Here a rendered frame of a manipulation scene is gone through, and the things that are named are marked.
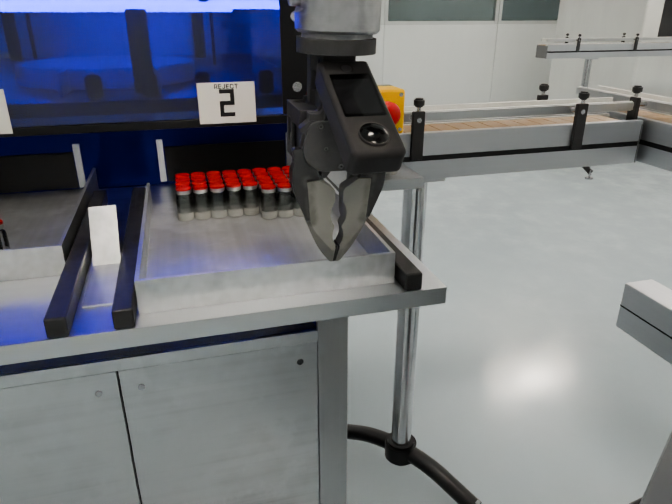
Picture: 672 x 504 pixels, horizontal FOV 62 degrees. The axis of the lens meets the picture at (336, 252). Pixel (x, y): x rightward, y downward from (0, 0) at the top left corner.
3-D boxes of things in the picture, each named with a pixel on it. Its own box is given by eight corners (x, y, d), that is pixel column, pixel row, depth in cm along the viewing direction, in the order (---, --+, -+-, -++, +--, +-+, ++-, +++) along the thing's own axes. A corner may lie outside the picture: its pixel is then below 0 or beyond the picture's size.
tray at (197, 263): (149, 205, 84) (146, 182, 83) (319, 192, 91) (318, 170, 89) (139, 314, 54) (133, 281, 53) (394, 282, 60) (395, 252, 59)
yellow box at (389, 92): (349, 128, 98) (350, 85, 96) (388, 126, 100) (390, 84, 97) (363, 136, 92) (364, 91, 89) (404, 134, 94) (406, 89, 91)
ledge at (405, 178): (331, 173, 109) (331, 163, 108) (394, 168, 112) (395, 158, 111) (352, 194, 96) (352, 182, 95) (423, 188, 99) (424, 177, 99)
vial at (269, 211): (260, 215, 80) (259, 184, 78) (276, 214, 80) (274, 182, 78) (263, 220, 78) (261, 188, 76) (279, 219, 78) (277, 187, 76)
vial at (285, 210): (276, 214, 80) (275, 182, 78) (291, 212, 81) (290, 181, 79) (279, 219, 78) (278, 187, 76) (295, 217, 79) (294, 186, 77)
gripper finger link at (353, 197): (349, 239, 63) (353, 158, 59) (366, 262, 57) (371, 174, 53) (322, 242, 62) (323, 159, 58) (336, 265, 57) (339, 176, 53)
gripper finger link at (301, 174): (335, 213, 56) (337, 126, 53) (340, 220, 55) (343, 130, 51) (288, 217, 55) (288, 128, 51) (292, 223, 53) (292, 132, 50)
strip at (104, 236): (96, 253, 68) (88, 206, 65) (123, 250, 68) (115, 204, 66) (82, 308, 55) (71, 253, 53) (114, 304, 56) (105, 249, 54)
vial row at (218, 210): (178, 217, 79) (174, 185, 77) (304, 206, 83) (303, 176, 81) (178, 222, 77) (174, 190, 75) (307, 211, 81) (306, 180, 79)
